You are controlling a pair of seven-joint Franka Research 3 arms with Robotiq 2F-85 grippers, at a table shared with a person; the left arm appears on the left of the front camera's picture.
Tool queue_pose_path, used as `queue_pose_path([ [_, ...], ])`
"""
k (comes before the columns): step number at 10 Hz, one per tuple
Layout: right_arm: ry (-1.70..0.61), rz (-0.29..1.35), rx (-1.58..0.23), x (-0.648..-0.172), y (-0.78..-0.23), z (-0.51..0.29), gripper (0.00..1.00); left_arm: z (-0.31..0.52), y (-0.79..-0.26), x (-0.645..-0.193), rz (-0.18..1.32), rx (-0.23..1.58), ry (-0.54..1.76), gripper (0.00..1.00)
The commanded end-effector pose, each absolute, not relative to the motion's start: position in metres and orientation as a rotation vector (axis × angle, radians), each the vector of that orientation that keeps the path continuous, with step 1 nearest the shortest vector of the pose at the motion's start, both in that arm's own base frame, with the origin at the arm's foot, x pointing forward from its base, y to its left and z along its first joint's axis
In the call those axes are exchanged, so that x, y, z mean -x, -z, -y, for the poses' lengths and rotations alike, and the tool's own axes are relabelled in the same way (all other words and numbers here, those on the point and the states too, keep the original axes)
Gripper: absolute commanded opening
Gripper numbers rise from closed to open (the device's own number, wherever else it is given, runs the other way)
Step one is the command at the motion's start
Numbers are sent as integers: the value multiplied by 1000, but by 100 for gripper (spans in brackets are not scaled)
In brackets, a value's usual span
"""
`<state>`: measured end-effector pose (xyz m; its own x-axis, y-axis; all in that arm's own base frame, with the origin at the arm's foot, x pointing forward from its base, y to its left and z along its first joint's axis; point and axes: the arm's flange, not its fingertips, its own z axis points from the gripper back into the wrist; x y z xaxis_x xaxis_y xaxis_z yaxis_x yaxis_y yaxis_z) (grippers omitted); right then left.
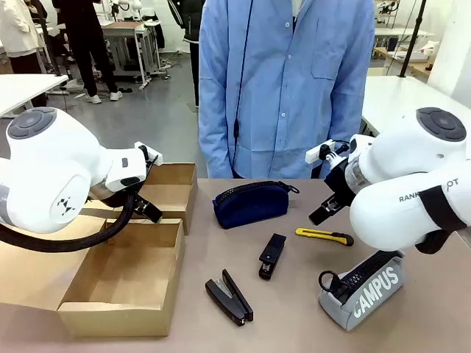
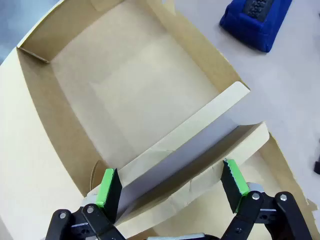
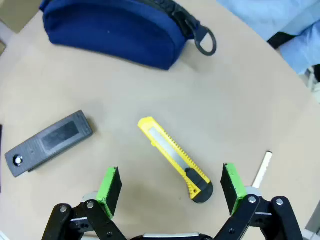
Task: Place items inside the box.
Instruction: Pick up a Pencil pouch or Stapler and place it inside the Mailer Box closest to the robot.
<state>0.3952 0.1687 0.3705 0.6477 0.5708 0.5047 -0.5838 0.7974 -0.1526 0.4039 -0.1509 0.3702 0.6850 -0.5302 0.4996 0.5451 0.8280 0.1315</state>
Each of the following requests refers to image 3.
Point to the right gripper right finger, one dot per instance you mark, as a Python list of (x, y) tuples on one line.
[(235, 187)]

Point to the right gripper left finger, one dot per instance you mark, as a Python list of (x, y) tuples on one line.
[(110, 190)]

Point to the yellow utility knife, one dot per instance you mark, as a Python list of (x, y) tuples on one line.
[(162, 140)]

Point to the dark grey rectangular device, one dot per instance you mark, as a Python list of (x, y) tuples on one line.
[(50, 142)]

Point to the navy blue zipper pouch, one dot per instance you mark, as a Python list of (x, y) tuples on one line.
[(112, 32)]

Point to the white slim stick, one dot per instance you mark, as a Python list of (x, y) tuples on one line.
[(263, 167)]

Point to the person in light blue shirt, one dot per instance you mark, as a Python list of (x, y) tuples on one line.
[(275, 15)]

